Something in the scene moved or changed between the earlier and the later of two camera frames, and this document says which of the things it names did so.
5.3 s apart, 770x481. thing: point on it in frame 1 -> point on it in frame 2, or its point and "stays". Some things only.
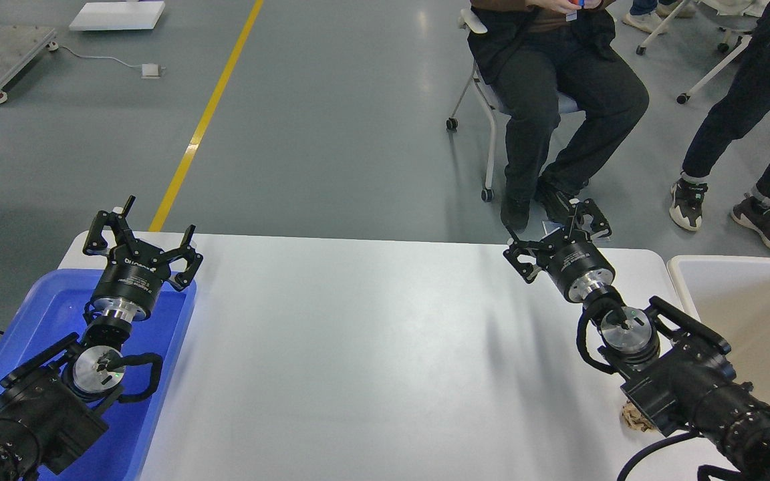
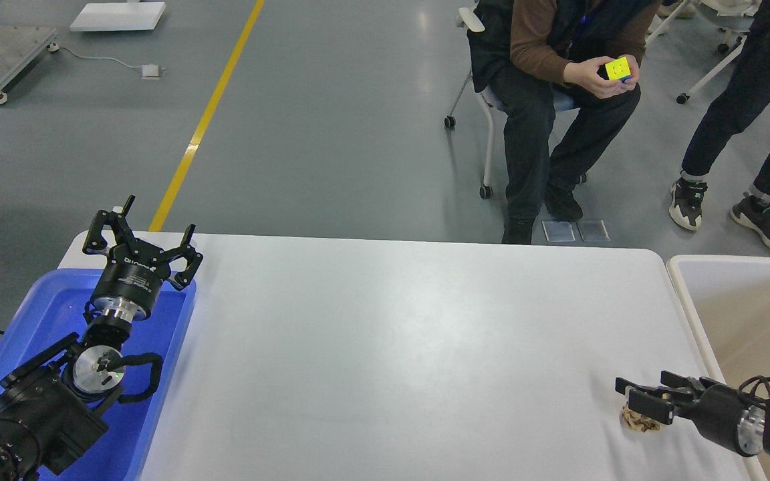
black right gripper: [573, 262] -> [715, 409]
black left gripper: [135, 272] stays
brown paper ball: [634, 418] stays
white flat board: [117, 16] stays
